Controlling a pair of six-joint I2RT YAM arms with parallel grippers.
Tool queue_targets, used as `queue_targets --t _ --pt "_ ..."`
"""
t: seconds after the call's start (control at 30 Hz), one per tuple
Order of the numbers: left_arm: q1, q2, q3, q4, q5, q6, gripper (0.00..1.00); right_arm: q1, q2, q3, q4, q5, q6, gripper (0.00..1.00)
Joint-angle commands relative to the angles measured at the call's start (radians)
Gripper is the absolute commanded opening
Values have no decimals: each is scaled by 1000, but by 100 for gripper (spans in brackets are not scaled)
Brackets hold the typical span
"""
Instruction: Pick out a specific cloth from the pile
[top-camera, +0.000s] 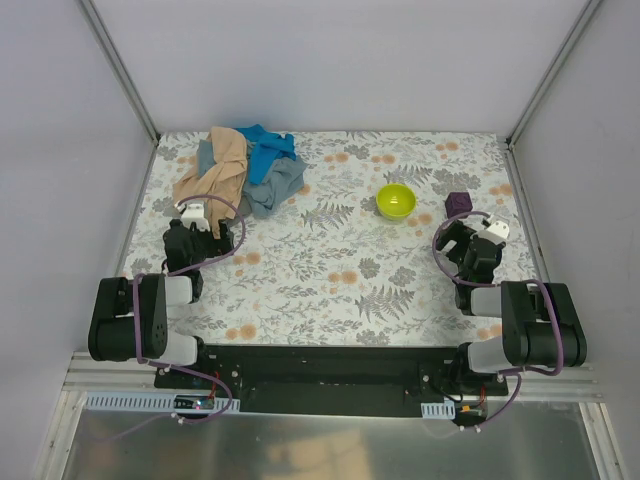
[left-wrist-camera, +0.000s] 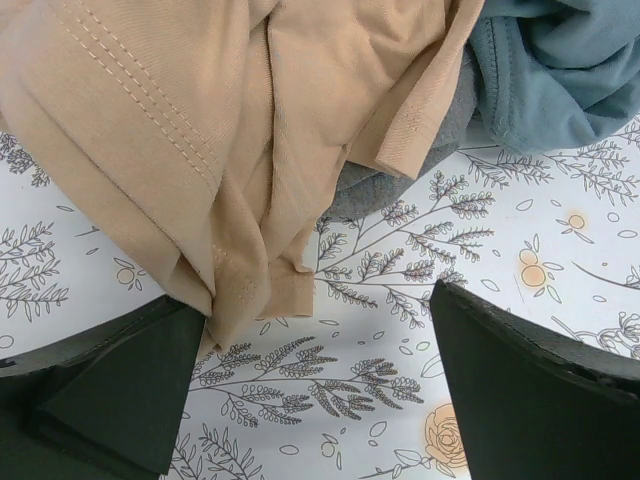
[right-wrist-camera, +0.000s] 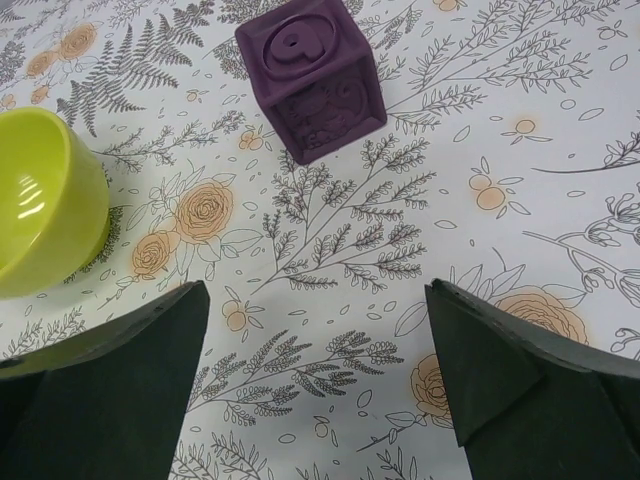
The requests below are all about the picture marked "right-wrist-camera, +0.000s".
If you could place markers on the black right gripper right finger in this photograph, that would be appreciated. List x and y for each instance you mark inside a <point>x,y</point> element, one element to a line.
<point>527,403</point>

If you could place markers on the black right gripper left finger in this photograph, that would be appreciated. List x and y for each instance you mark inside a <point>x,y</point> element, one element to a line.
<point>108,403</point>

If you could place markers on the lime green plastic bowl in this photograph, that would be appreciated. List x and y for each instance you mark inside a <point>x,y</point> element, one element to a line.
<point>54,202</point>

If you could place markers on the purple embossed toy cube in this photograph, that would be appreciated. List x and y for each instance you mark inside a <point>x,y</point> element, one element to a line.
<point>313,75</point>

